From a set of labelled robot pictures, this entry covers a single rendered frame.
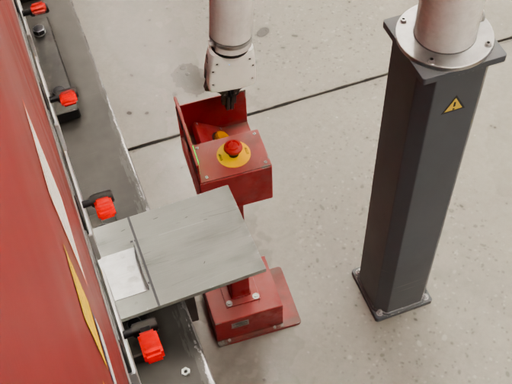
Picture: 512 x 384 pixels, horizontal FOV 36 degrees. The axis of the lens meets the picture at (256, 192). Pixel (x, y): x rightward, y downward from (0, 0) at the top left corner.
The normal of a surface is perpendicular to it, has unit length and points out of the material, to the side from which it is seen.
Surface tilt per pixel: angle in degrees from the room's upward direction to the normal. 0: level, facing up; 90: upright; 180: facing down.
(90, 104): 0
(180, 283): 0
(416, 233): 90
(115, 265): 0
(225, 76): 90
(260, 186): 90
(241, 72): 90
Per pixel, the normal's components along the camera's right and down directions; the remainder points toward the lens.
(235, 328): 0.29, 0.77
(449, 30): -0.18, 0.80
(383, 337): -0.04, -0.58
